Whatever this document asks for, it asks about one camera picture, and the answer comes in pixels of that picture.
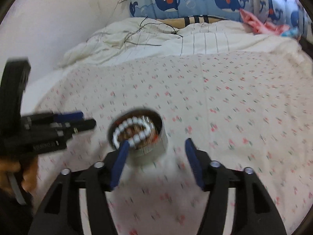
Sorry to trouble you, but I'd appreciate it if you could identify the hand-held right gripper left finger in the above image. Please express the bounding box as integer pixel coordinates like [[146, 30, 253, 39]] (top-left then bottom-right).
[[27, 140, 131, 235]]

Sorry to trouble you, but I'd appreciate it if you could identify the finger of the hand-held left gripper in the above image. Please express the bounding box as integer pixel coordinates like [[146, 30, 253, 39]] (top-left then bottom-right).
[[56, 119, 96, 135], [52, 112, 84, 123]]

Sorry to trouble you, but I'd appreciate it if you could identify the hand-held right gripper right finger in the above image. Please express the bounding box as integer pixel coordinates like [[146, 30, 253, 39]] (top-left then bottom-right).
[[184, 137, 287, 235]]

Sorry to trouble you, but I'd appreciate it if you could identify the stainless steel bowl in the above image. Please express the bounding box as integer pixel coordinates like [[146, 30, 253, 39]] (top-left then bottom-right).
[[107, 107, 169, 167]]

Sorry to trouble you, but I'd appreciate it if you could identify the white bead bracelet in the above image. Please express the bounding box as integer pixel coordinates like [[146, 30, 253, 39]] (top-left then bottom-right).
[[112, 117, 152, 150]]

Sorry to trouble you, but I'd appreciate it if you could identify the person's left forearm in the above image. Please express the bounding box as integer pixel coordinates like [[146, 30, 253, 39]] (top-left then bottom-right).
[[0, 187, 34, 235]]

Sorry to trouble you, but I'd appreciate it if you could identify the person's left hand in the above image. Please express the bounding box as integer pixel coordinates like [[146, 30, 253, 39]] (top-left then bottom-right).
[[0, 160, 39, 194]]

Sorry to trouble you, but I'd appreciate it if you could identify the floral bed sheet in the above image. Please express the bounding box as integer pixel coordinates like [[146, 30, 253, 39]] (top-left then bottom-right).
[[32, 51, 313, 235]]

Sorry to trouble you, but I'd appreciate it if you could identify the white striped quilt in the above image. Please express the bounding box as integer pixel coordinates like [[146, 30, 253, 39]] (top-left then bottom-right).
[[57, 17, 304, 69]]

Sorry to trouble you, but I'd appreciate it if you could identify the black striped pillow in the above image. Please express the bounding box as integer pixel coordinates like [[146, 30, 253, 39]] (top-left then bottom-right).
[[156, 15, 229, 28]]

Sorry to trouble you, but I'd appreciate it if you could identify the pink cloth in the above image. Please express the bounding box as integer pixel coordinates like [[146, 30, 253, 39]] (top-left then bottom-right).
[[239, 8, 300, 38]]

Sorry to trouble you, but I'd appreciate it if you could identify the white charger cable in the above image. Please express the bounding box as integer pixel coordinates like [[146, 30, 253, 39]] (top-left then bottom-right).
[[106, 0, 124, 26]]

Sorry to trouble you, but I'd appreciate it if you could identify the black cable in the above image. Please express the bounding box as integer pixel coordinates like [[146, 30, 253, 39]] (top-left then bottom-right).
[[123, 17, 183, 47]]

